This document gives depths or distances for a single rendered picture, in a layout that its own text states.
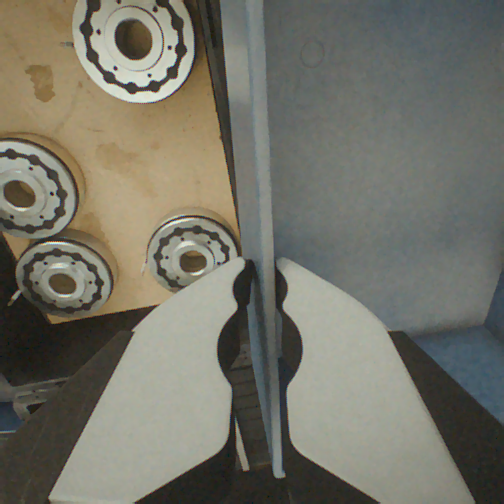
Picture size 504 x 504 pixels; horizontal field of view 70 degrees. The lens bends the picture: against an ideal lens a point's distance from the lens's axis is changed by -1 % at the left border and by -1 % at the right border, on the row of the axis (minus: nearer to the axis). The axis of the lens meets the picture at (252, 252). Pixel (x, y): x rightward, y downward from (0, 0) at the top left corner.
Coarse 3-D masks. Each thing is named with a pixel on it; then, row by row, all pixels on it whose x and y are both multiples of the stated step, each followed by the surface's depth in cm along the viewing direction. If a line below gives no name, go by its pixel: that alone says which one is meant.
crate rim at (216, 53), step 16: (208, 0) 25; (208, 16) 26; (208, 32) 25; (208, 48) 25; (224, 64) 26; (224, 80) 27; (224, 96) 27; (224, 112) 28; (224, 128) 28; (240, 352) 40; (0, 368) 37; (0, 384) 38; (16, 384) 39; (32, 384) 39; (48, 384) 39
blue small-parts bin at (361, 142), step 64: (256, 0) 7; (320, 0) 13; (384, 0) 13; (448, 0) 14; (256, 64) 8; (320, 64) 14; (384, 64) 14; (448, 64) 15; (256, 128) 9; (320, 128) 15; (384, 128) 16; (448, 128) 16; (256, 192) 9; (320, 192) 17; (384, 192) 17; (448, 192) 18; (256, 256) 11; (320, 256) 18; (384, 256) 19; (448, 256) 20; (256, 320) 14; (384, 320) 21; (448, 320) 22; (256, 384) 20
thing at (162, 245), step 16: (176, 224) 39; (192, 224) 39; (208, 224) 39; (160, 240) 40; (176, 240) 40; (192, 240) 40; (208, 240) 40; (224, 240) 40; (160, 256) 41; (224, 256) 41; (160, 272) 42; (176, 288) 43
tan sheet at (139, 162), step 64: (0, 0) 30; (64, 0) 31; (192, 0) 32; (0, 64) 33; (64, 64) 33; (0, 128) 35; (64, 128) 36; (128, 128) 37; (192, 128) 37; (128, 192) 40; (192, 192) 41; (128, 256) 44; (192, 256) 45; (64, 320) 47
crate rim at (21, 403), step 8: (240, 360) 40; (248, 360) 40; (48, 392) 39; (16, 400) 39; (24, 400) 40; (32, 400) 40; (40, 400) 40; (16, 408) 40; (24, 408) 40; (24, 416) 41
